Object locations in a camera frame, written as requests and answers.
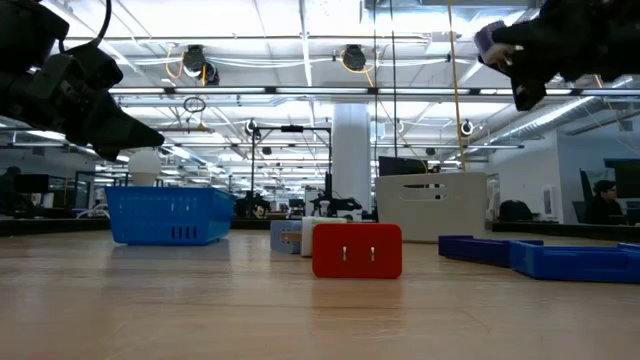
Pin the green and white wall charger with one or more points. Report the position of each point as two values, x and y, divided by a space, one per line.
306 245

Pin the red wall charger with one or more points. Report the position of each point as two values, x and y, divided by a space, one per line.
357 265

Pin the black backpack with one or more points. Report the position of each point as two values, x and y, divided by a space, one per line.
515 210

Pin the black background robot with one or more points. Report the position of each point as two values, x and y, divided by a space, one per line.
340 205

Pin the black monitor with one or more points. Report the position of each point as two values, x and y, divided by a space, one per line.
400 165

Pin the person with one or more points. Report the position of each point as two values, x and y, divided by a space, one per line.
602 205

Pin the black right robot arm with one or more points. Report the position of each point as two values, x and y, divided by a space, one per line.
631 40

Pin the purple and white wall charger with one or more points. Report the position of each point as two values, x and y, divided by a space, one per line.
485 40

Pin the dark wall screen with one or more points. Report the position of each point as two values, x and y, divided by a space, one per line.
627 180

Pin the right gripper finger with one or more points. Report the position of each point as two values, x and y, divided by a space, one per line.
535 36
542 66

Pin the long ceiling light rail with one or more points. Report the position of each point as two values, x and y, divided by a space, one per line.
320 90

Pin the light blue wall charger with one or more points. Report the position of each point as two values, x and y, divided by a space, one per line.
280 225

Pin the small black ceiling reel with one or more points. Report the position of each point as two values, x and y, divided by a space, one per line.
251 127

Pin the black metal stand frame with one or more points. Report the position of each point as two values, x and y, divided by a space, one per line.
292 128

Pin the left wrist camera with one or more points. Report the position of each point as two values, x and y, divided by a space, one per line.
102 65

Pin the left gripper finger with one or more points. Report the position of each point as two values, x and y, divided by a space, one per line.
122 112
122 136

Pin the blue plastic basket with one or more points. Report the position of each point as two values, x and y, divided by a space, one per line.
165 215

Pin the white building column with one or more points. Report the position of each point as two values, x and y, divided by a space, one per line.
351 150

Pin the white light bulb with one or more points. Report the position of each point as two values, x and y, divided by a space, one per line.
144 165

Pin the grey plastic bin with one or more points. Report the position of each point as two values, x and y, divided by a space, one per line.
450 220

